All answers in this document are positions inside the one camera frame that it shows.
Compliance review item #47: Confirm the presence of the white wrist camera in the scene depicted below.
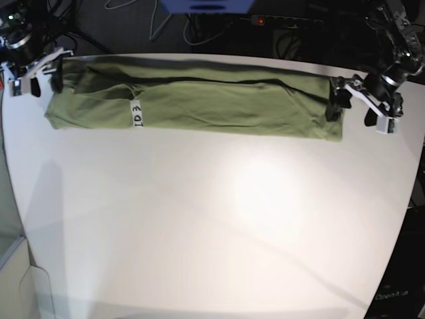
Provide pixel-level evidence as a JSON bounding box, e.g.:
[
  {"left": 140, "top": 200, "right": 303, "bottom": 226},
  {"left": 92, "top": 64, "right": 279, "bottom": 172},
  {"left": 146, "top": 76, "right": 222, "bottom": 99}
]
[
  {"left": 376, "top": 116, "right": 399, "bottom": 134},
  {"left": 8, "top": 78, "right": 25, "bottom": 97}
]

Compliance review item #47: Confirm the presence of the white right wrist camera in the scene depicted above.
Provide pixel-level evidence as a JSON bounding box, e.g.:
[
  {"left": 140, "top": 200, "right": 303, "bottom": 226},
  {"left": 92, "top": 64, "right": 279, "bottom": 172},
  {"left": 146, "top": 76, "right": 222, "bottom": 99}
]
[{"left": 8, "top": 78, "right": 25, "bottom": 97}]

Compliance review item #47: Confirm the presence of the blue box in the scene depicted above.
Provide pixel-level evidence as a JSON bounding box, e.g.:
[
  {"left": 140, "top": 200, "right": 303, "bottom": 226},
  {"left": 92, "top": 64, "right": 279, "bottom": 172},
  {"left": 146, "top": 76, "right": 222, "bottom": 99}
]
[{"left": 161, "top": 0, "right": 254, "bottom": 14}]

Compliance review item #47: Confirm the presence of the white ID label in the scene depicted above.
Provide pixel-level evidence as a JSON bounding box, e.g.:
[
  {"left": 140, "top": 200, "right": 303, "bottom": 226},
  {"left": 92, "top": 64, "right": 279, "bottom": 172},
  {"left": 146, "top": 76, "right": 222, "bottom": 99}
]
[{"left": 129, "top": 100, "right": 144, "bottom": 128}]

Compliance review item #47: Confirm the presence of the black OpenArm case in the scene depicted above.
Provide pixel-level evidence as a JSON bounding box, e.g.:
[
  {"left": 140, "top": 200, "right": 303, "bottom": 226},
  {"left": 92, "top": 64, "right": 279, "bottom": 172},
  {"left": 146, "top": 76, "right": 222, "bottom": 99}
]
[{"left": 365, "top": 206, "right": 424, "bottom": 318}]

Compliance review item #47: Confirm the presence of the black power strip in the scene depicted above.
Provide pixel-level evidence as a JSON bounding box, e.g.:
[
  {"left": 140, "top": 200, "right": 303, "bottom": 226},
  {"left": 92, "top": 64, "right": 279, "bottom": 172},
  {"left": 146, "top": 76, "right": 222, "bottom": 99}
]
[{"left": 250, "top": 15, "right": 324, "bottom": 29}]

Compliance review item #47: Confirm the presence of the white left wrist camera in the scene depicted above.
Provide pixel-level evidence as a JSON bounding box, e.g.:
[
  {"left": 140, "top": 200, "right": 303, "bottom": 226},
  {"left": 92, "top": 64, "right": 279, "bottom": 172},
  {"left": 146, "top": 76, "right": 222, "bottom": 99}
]
[{"left": 376, "top": 116, "right": 399, "bottom": 134}]

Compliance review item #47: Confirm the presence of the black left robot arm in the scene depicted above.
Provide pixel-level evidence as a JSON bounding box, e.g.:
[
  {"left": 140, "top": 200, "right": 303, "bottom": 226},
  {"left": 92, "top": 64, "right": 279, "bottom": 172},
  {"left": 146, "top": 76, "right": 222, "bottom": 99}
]
[{"left": 325, "top": 1, "right": 424, "bottom": 126}]

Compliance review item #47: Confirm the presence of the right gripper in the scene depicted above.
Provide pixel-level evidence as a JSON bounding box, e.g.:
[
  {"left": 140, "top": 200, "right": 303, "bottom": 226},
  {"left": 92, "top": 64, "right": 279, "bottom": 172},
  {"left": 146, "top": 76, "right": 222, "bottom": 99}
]
[{"left": 1, "top": 33, "right": 74, "bottom": 98}]

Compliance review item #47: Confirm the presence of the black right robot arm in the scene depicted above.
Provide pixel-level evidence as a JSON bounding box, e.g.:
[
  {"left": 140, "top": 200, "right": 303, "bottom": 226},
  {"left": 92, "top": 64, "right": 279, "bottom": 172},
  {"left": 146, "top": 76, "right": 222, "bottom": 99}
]
[{"left": 1, "top": 1, "right": 76, "bottom": 97}]

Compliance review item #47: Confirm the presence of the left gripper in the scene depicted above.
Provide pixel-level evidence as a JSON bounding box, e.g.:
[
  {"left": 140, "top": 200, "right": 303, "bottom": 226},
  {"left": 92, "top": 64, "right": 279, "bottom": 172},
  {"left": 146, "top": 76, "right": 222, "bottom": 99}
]
[{"left": 325, "top": 74, "right": 404, "bottom": 122}]

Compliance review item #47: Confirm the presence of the green T-shirt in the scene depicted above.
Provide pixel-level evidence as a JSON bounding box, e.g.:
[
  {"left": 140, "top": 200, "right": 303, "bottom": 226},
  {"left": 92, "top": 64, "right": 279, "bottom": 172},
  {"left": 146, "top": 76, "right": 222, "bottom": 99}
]
[{"left": 44, "top": 60, "right": 343, "bottom": 142}]

